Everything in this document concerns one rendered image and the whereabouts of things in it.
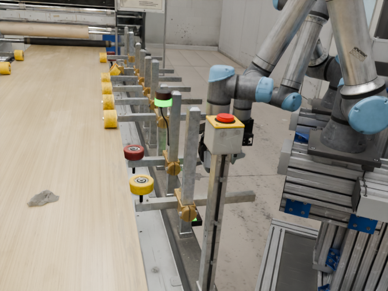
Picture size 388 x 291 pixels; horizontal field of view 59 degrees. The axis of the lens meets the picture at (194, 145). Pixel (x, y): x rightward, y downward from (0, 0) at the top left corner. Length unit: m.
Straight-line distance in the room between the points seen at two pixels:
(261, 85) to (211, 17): 9.37
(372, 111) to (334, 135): 0.21
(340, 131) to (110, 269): 0.82
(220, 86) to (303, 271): 1.22
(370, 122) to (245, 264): 1.39
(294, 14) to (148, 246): 0.92
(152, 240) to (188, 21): 9.19
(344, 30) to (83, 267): 0.87
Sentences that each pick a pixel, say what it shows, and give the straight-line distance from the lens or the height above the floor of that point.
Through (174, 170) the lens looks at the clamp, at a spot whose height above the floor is 0.85.
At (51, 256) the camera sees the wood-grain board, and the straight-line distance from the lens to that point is 0.89.
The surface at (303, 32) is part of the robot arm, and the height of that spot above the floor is 1.38.
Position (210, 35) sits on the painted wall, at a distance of 10.41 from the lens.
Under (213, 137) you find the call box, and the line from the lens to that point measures 0.75.
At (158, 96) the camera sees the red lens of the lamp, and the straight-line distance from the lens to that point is 1.24.
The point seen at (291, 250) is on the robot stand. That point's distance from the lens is 2.07.
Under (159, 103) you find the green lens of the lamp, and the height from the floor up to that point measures 1.11.
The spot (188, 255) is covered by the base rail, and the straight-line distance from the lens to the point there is 1.17.
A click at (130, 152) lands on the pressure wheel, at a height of 0.91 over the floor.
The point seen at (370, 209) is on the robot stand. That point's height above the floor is 0.91.
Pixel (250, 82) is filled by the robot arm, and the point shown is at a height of 1.25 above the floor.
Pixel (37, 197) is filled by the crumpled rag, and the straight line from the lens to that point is 1.08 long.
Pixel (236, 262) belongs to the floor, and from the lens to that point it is 2.22.
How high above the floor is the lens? 1.47
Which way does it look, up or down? 24 degrees down
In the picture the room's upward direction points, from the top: 5 degrees clockwise
